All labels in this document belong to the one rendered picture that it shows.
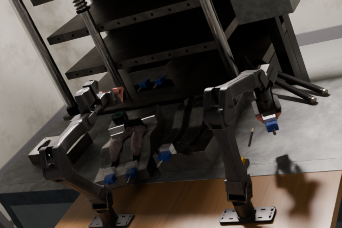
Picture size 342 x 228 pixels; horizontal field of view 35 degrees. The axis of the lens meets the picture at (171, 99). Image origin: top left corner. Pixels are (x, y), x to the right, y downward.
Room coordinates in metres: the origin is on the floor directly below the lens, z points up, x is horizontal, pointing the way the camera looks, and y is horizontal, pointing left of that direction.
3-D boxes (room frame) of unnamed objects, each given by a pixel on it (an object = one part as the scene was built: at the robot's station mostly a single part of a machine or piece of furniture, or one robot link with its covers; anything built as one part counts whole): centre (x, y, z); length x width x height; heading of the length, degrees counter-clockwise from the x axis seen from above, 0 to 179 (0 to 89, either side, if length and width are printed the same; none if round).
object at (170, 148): (2.06, 0.13, 0.89); 0.13 x 0.05 x 0.05; 145
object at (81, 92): (2.06, 0.33, 1.24); 0.12 x 0.09 x 0.12; 147
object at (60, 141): (1.92, 0.42, 1.17); 0.30 x 0.09 x 0.12; 147
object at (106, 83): (3.31, -0.09, 0.75); 1.30 x 0.84 x 0.06; 55
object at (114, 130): (2.39, 0.27, 0.85); 0.50 x 0.26 x 0.11; 162
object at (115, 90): (2.18, 0.20, 1.20); 0.09 x 0.07 x 0.07; 147
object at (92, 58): (3.35, -0.12, 1.01); 1.10 x 0.74 x 0.05; 55
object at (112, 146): (2.38, 0.26, 0.90); 0.26 x 0.18 x 0.08; 162
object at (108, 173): (2.14, 0.39, 0.85); 0.13 x 0.05 x 0.05; 162
